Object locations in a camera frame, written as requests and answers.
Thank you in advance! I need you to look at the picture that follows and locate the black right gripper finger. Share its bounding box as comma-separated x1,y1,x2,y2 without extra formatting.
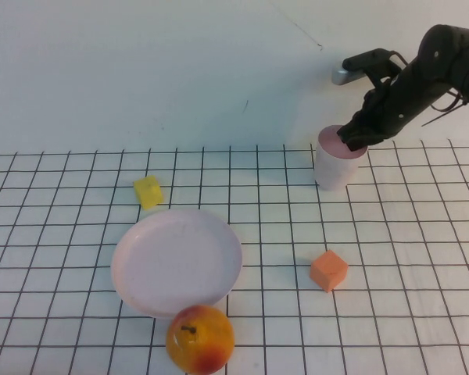
365,116,396,148
337,119,371,152

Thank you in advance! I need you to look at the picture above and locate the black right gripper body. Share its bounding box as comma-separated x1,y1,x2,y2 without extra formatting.
361,58,453,141

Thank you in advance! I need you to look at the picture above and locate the pink plastic cup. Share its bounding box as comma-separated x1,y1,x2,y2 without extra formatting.
314,123,369,191

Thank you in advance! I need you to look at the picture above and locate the pink round plate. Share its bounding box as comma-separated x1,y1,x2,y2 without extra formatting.
109,208,244,320

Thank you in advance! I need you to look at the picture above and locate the white black-grid tablecloth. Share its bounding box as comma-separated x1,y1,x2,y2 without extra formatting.
0,138,469,375

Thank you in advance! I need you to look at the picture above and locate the orange foam cube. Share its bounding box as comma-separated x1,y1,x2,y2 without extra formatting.
309,250,349,293

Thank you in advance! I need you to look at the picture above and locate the yellow foam cube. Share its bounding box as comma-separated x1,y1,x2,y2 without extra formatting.
133,175,165,211

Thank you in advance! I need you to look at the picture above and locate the red yellow apple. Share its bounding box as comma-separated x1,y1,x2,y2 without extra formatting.
165,304,235,375

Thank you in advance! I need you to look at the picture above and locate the thin black cable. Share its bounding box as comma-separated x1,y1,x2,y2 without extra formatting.
421,88,469,127

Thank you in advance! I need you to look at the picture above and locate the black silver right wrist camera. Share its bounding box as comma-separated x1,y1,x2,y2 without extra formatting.
331,48,406,85

